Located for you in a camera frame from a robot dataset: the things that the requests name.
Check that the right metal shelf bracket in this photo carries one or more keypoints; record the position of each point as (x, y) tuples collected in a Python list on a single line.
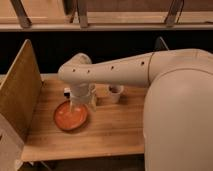
[(174, 13)]

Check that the white front left panel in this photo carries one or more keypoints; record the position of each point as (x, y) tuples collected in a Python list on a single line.
[(10, 147)]

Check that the orange ceramic bowl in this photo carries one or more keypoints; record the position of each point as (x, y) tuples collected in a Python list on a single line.
[(67, 122)]

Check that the left wooden side board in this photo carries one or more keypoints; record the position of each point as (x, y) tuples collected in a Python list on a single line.
[(19, 92)]

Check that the wooden shelf rail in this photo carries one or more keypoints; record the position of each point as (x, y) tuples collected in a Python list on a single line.
[(115, 21)]

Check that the white paper cup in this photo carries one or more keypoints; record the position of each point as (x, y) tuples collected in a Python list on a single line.
[(115, 92)]

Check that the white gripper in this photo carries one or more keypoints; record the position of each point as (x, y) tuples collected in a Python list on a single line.
[(81, 94)]

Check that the middle metal shelf bracket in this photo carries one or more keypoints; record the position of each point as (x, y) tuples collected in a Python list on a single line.
[(82, 13)]

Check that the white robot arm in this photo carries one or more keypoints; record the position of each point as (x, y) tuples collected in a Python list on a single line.
[(178, 106)]

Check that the left metal shelf bracket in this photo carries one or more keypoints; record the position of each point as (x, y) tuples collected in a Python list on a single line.
[(23, 19)]

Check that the right dark side board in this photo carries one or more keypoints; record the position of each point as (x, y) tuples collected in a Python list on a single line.
[(160, 45)]

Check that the metal shelf bracket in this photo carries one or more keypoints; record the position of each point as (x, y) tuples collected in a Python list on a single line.
[(174, 13), (23, 19), (82, 13)]

